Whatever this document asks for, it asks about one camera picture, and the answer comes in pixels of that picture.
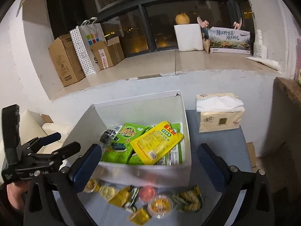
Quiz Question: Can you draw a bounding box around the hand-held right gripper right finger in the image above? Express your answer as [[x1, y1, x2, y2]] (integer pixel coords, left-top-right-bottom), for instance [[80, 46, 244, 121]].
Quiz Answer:
[[196, 143, 275, 226]]

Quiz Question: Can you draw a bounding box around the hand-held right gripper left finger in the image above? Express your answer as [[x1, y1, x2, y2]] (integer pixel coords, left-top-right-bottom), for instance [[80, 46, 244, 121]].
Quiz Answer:
[[24, 144, 103, 226]]

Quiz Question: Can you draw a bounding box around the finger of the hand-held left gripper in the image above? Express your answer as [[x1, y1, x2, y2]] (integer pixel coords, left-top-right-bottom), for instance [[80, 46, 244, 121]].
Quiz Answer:
[[48, 142, 82, 162], [22, 132, 62, 151]]

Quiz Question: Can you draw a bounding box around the green snack packet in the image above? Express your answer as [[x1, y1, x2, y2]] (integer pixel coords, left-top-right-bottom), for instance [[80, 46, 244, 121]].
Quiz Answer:
[[102, 141, 133, 164], [116, 122, 152, 144], [168, 122, 182, 165]]

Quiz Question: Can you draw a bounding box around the dark seaweed snack packet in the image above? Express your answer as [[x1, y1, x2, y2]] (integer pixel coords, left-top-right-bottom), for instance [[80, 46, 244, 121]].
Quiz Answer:
[[100, 125, 123, 144]]

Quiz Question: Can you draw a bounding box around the white cardboard box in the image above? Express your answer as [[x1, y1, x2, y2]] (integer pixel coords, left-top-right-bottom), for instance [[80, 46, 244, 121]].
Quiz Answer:
[[71, 89, 192, 189]]

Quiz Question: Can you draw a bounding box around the yellow snack packet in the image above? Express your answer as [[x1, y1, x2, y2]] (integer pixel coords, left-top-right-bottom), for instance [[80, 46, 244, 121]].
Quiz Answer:
[[130, 121, 184, 166]]

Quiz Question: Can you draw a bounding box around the person's left hand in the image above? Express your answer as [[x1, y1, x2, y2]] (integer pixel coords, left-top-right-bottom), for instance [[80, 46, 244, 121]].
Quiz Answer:
[[6, 181, 27, 211]]

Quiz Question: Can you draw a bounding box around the clear yellow jelly cup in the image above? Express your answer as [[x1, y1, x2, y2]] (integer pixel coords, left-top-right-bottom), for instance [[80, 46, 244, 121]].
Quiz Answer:
[[83, 178, 101, 193], [99, 185, 118, 200]]

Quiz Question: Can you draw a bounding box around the cream leather sofa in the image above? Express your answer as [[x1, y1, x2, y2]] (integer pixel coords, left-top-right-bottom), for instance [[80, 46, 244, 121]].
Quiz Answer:
[[0, 109, 76, 186]]

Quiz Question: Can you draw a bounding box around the green yellow small packet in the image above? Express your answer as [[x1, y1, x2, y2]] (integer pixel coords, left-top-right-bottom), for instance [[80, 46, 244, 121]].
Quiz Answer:
[[172, 186, 203, 213]]

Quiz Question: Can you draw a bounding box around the cardboard piece on floor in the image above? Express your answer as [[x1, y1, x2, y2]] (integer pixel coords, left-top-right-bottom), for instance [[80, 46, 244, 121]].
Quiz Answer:
[[246, 142, 258, 168]]

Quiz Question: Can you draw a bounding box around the brown yellow small packet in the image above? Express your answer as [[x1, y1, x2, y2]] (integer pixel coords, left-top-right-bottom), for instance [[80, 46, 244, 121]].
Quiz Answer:
[[108, 186, 131, 208]]

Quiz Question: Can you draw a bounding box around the tissue pack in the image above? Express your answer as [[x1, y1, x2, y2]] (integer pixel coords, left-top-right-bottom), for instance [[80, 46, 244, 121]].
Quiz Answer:
[[195, 93, 245, 133]]

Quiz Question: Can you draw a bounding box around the small white green packet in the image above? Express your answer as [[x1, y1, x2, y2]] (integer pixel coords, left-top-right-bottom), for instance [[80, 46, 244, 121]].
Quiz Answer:
[[126, 187, 141, 214]]

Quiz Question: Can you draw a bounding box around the orange pudding cup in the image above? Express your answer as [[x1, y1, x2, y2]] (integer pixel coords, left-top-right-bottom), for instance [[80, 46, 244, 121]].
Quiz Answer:
[[147, 194, 174, 217]]

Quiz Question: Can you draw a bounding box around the red jelly cup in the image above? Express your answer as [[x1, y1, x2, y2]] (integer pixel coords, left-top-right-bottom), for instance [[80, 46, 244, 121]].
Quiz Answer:
[[138, 185, 158, 202]]

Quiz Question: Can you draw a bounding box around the large brown cardboard box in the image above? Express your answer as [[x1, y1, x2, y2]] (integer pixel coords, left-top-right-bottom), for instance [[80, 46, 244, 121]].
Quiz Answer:
[[48, 34, 86, 87]]

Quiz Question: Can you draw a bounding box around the wooden side cabinet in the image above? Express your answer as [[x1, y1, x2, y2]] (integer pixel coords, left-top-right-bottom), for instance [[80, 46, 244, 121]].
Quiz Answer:
[[256, 76, 301, 193]]

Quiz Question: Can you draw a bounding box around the polka-dot paper bag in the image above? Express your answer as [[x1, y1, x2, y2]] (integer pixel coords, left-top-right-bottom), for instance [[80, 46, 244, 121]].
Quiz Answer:
[[70, 17, 107, 77]]

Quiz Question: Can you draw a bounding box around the small open cardboard box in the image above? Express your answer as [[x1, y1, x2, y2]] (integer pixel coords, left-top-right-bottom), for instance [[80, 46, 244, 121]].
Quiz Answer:
[[90, 36, 125, 71]]

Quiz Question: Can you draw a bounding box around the white tube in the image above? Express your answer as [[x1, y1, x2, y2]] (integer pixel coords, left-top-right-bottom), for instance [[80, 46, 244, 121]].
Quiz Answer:
[[246, 56, 282, 73]]

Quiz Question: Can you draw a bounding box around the landscape printed box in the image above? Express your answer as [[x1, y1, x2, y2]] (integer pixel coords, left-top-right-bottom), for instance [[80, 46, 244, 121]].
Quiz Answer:
[[208, 26, 252, 53]]

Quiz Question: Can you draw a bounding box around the white foam box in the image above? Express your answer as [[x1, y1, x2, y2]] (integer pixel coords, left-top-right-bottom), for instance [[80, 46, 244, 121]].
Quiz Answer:
[[174, 23, 204, 52]]

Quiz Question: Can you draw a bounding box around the white plastic bottle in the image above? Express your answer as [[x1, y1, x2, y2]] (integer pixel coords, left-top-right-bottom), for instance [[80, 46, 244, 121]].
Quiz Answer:
[[254, 29, 268, 58]]

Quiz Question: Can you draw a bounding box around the pink figurine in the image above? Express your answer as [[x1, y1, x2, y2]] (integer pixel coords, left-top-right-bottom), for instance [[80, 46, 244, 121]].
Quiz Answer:
[[197, 16, 209, 29]]

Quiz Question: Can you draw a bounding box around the yellow pomelo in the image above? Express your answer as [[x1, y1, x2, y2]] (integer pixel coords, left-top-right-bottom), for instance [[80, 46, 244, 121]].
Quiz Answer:
[[175, 12, 190, 25]]

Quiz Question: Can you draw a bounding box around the dark window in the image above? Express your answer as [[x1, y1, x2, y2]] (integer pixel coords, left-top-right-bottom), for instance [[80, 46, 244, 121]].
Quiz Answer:
[[47, 0, 257, 57]]

